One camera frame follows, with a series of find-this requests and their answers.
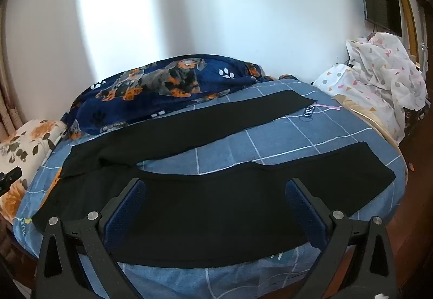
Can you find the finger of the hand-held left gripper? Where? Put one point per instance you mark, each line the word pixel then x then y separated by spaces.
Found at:
pixel 10 178

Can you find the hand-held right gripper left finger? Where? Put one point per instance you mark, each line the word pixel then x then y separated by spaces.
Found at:
pixel 126 209

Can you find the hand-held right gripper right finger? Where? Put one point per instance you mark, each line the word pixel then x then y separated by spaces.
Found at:
pixel 304 211

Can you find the black pants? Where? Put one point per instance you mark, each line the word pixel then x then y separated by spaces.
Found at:
pixel 203 211

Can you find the floral cream pillow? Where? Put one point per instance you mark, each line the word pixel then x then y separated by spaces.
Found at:
pixel 30 143

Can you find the patterned curtain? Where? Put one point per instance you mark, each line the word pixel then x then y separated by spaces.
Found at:
pixel 8 109

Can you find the blue checked bed sheet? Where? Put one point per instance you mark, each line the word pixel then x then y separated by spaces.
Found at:
pixel 230 150

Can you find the navy dog print blanket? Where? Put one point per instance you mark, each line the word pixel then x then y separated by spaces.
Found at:
pixel 209 79

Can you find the white patterned quilt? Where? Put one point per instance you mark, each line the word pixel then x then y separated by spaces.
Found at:
pixel 382 72

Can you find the wooden bed frame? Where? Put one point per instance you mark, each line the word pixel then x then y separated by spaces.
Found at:
pixel 13 248

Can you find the wooden door frame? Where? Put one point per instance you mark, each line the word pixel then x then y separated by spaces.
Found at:
pixel 406 14

